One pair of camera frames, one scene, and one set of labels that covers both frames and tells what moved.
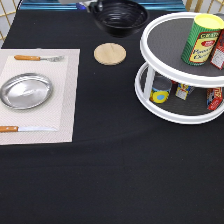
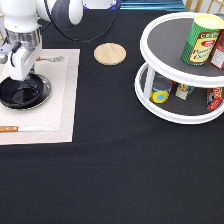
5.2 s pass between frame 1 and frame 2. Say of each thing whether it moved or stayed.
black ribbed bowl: moved
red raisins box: stayed
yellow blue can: stayed
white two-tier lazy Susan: stayed
